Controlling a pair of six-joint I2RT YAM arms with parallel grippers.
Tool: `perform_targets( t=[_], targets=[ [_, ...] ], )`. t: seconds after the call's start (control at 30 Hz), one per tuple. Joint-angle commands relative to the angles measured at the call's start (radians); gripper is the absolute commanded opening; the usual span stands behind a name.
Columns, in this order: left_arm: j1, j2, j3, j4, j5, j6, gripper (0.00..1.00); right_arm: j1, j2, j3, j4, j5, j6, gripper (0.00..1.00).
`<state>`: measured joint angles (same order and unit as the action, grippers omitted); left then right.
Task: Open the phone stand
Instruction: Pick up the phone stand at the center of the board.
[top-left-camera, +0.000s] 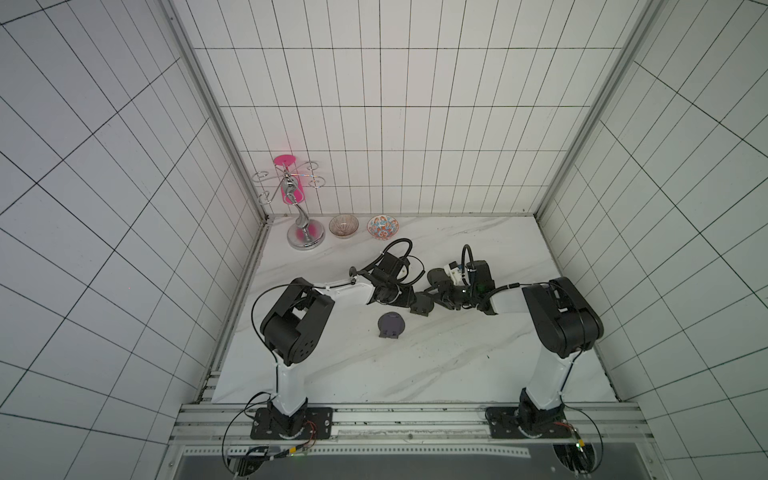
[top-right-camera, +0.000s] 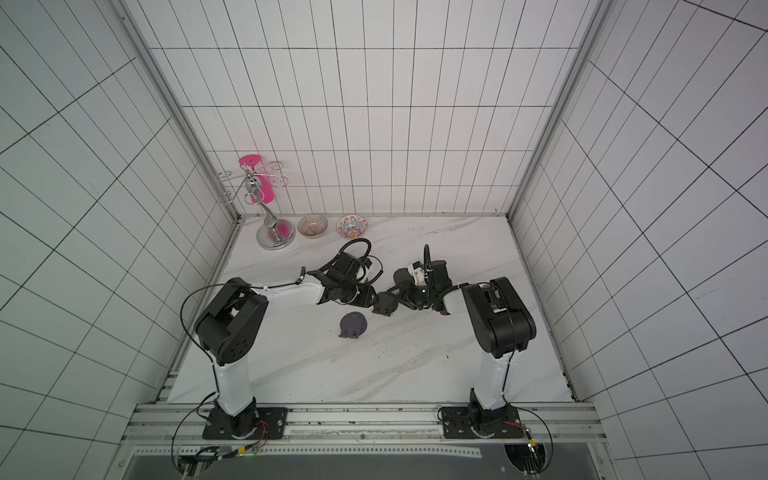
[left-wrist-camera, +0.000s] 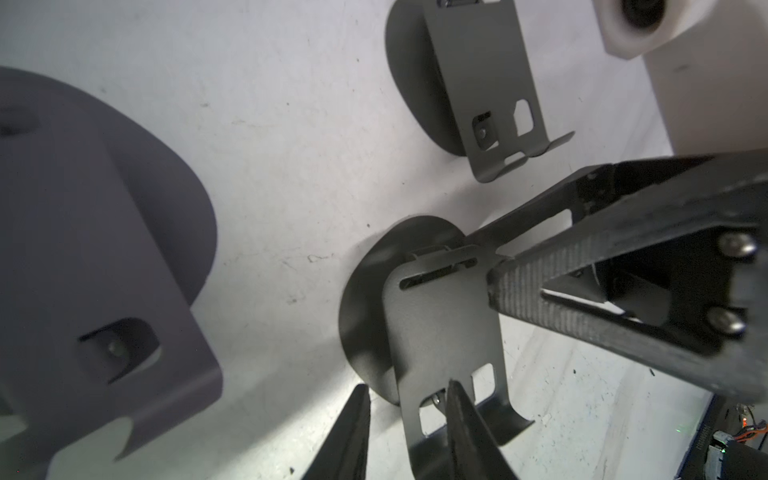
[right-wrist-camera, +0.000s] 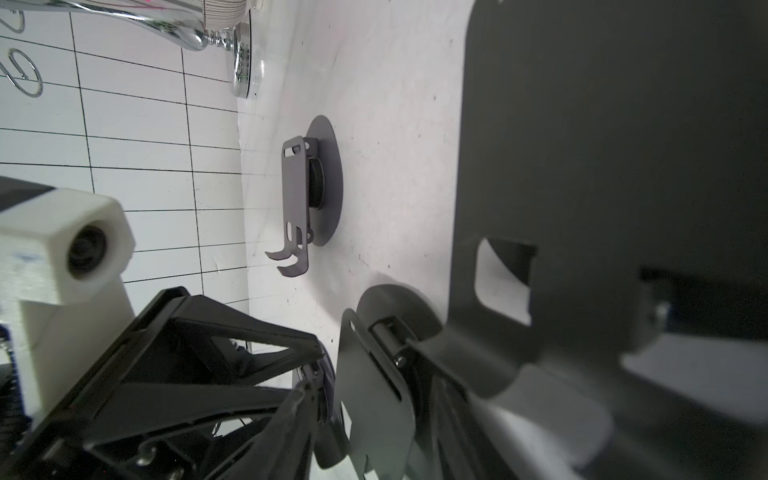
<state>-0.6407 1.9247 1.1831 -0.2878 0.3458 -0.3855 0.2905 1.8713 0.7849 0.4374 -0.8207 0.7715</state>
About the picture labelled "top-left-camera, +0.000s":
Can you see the pink cup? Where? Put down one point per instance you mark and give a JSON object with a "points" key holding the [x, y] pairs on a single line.
{"points": [[291, 185]]}

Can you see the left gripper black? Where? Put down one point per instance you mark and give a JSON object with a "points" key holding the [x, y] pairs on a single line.
{"points": [[408, 292]]}

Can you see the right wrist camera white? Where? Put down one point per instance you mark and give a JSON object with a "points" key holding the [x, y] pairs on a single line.
{"points": [[459, 273]]}

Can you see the colourful patterned bowl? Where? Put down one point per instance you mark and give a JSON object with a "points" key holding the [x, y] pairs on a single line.
{"points": [[383, 227]]}

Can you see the black phone stand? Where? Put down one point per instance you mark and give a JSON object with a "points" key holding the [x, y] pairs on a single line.
{"points": [[421, 304]]}

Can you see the aluminium mounting rail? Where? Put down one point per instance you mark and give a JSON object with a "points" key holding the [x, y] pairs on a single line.
{"points": [[222, 430]]}

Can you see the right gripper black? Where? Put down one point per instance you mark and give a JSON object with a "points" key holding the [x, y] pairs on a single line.
{"points": [[447, 292]]}

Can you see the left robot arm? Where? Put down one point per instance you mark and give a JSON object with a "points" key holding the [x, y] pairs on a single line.
{"points": [[292, 328]]}

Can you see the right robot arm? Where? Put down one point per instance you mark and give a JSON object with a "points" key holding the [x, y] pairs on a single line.
{"points": [[565, 323]]}

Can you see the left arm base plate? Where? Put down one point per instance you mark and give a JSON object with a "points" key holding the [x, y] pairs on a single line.
{"points": [[307, 423]]}

